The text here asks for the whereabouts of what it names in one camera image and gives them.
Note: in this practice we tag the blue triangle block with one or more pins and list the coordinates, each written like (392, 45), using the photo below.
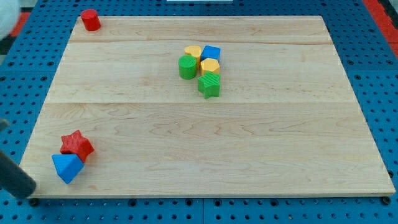
(67, 166)

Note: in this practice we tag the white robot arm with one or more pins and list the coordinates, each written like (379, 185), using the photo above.
(10, 10)

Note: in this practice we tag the green star block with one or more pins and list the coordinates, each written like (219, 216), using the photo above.
(209, 85)

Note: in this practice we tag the red star block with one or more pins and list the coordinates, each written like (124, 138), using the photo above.
(76, 143)

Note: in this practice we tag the yellow hexagon block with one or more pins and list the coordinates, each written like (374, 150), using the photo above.
(209, 65)

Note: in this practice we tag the green cylinder block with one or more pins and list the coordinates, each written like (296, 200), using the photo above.
(187, 66)

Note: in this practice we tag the wooden board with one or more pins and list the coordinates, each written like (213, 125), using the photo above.
(286, 124)

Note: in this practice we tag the blue cube block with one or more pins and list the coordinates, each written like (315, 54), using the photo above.
(210, 52)

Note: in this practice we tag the yellow heart block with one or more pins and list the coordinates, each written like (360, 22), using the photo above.
(194, 51)

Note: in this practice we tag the red cylinder block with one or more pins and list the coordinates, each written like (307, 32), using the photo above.
(90, 20)

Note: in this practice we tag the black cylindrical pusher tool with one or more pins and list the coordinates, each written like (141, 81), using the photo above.
(14, 180)

